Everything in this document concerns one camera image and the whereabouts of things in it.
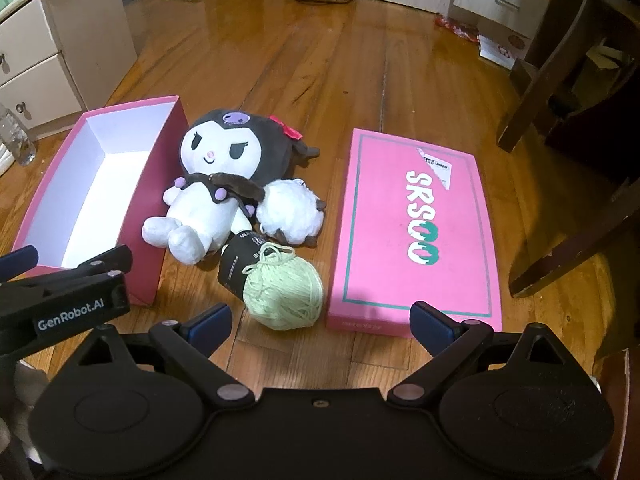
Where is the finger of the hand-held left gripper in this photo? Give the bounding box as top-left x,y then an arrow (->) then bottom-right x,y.
65,245 -> 133,276
0,245 -> 40,281

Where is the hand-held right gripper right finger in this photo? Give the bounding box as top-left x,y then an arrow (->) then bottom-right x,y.
387,301 -> 568,406

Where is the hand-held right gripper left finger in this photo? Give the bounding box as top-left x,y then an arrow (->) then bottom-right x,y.
75,302 -> 256,406

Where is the pink cardboard box base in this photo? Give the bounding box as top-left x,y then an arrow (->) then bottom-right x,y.
9,94 -> 190,307

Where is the green yarn ball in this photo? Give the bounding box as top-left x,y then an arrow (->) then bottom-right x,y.
216,230 -> 325,332

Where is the pink cardboard box lid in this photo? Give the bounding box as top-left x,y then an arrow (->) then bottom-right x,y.
326,128 -> 502,339

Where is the white fluffy plush toy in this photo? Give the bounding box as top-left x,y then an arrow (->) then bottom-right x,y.
256,179 -> 327,249

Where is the black and white plush doll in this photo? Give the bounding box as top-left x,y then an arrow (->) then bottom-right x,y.
141,106 -> 321,266

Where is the beige fuzzy cloth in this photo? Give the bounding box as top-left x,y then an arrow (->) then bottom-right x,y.
0,360 -> 48,461

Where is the clear plastic bottle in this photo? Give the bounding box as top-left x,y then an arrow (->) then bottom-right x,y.
0,104 -> 37,167

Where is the beige drawer cabinet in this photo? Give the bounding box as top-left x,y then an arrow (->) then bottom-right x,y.
0,0 -> 139,129

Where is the dark wooden chair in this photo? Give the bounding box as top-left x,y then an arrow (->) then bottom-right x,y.
495,0 -> 640,311

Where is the printed cardboard box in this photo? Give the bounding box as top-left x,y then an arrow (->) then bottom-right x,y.
477,22 -> 534,69

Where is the red packet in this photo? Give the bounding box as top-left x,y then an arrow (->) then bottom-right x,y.
433,14 -> 484,44

